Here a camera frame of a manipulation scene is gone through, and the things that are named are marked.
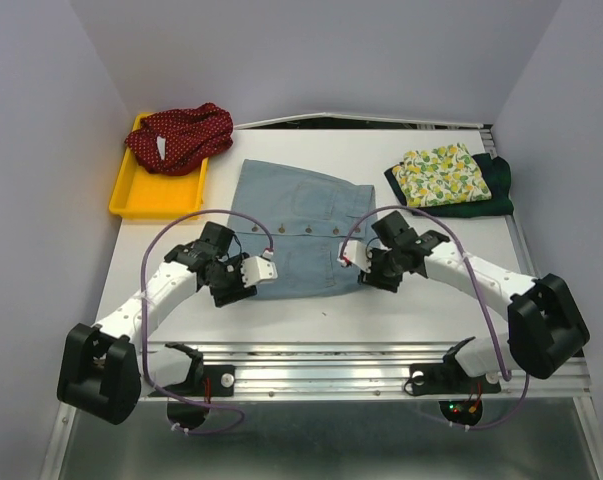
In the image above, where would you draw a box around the yellow plastic tray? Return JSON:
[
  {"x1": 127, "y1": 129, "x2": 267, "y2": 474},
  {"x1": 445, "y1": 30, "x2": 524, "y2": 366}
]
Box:
[{"x1": 107, "y1": 112, "x2": 210, "y2": 222}]

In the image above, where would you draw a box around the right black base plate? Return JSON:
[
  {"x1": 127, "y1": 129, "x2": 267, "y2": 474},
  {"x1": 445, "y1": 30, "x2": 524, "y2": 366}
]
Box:
[{"x1": 404, "y1": 362, "x2": 502, "y2": 429}]

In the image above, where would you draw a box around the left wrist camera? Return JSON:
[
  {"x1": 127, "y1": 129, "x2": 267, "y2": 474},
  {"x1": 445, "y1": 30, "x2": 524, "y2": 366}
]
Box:
[{"x1": 240, "y1": 250, "x2": 278, "y2": 287}]

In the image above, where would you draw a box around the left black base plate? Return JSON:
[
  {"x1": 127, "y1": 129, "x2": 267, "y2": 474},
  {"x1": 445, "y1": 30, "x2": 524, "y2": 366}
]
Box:
[{"x1": 149, "y1": 364, "x2": 245, "y2": 436}]

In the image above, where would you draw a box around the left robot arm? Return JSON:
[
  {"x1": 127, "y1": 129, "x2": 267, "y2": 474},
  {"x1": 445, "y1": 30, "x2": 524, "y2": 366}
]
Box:
[{"x1": 56, "y1": 222, "x2": 277, "y2": 434}]

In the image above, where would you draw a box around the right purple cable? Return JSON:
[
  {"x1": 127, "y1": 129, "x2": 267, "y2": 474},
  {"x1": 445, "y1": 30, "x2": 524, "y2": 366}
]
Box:
[{"x1": 338, "y1": 205, "x2": 532, "y2": 432}]

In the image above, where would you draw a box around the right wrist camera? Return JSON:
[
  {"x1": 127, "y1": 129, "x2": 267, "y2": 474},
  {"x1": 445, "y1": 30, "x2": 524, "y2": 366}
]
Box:
[{"x1": 337, "y1": 240, "x2": 372, "y2": 273}]

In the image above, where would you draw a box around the light blue denim skirt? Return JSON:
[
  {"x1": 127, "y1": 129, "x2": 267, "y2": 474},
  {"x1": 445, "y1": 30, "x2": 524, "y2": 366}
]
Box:
[{"x1": 232, "y1": 159, "x2": 375, "y2": 300}]

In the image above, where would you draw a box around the dark green skirt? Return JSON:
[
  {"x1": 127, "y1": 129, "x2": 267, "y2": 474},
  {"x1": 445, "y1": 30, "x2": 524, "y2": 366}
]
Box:
[{"x1": 385, "y1": 153, "x2": 516, "y2": 218}]

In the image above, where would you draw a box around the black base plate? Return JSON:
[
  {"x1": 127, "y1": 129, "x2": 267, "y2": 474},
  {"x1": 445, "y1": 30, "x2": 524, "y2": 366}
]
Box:
[
  {"x1": 149, "y1": 364, "x2": 245, "y2": 436},
  {"x1": 404, "y1": 362, "x2": 502, "y2": 429}
]

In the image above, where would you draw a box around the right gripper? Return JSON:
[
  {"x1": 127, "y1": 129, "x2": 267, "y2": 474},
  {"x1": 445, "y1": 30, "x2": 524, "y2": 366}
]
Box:
[{"x1": 356, "y1": 244, "x2": 403, "y2": 293}]

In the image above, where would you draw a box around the lemon print skirt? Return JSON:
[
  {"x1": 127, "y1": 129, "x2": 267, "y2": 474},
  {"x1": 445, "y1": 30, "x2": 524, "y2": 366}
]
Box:
[{"x1": 384, "y1": 143, "x2": 492, "y2": 209}]

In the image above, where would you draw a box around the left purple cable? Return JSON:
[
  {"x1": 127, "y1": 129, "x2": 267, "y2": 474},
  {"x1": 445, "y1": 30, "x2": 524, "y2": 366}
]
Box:
[{"x1": 140, "y1": 208, "x2": 276, "y2": 435}]

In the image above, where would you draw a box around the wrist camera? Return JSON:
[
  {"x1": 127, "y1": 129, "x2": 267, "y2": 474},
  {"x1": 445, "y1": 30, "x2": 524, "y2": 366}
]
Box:
[
  {"x1": 337, "y1": 240, "x2": 372, "y2": 273},
  {"x1": 240, "y1": 250, "x2": 278, "y2": 287}
]

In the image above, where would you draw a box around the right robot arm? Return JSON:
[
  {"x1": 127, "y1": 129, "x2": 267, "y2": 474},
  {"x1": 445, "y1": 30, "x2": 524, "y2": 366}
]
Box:
[{"x1": 339, "y1": 207, "x2": 590, "y2": 393}]

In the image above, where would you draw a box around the aluminium rail frame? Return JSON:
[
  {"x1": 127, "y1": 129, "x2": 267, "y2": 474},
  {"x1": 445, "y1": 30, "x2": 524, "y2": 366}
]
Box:
[{"x1": 40, "y1": 124, "x2": 602, "y2": 480}]

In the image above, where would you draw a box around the purple cable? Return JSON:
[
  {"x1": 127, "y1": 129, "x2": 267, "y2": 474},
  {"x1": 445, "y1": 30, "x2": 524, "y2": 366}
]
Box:
[
  {"x1": 140, "y1": 208, "x2": 276, "y2": 435},
  {"x1": 338, "y1": 205, "x2": 532, "y2": 432}
]

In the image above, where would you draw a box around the red polka dot skirt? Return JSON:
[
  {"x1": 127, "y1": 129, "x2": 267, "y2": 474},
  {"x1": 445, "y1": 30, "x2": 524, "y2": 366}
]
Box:
[{"x1": 125, "y1": 102, "x2": 234, "y2": 176}]

